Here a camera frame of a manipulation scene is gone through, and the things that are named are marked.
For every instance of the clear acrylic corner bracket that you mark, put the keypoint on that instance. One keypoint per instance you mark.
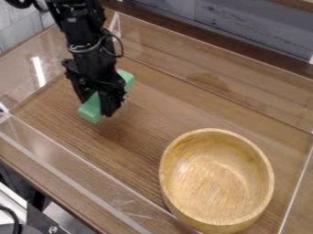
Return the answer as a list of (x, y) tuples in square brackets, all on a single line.
[(114, 27)]

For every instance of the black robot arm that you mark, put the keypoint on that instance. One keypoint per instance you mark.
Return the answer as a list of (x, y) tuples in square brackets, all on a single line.
[(80, 20)]

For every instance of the brown wooden bowl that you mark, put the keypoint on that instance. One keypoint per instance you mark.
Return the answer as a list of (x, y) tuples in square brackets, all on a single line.
[(217, 180)]

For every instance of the green rectangular block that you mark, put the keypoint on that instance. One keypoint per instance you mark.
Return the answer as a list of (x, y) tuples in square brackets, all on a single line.
[(90, 108)]

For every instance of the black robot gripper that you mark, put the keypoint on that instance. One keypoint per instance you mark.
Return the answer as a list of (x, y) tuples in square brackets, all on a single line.
[(91, 72)]

